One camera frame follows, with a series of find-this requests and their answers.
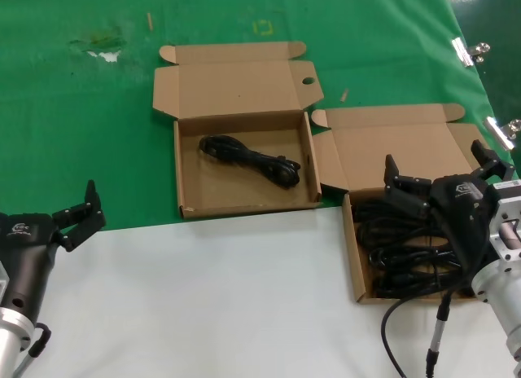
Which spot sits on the silver binder clip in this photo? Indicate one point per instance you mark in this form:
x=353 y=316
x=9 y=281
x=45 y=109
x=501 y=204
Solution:
x=500 y=131
x=464 y=52

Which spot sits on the small wooden stick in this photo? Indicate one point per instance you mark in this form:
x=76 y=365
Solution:
x=344 y=95
x=150 y=21

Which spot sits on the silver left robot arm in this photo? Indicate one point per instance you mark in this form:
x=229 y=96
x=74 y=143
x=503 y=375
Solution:
x=10 y=337

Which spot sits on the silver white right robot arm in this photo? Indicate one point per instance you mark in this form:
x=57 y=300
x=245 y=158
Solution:
x=504 y=239

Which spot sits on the green table cloth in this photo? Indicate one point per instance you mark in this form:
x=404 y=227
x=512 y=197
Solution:
x=61 y=129

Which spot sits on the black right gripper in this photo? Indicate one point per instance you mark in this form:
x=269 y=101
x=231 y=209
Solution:
x=464 y=211

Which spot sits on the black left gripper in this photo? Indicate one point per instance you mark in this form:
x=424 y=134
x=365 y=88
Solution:
x=24 y=251

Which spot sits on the open brown cardboard box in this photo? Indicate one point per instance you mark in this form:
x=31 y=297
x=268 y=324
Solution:
x=244 y=93
x=399 y=150

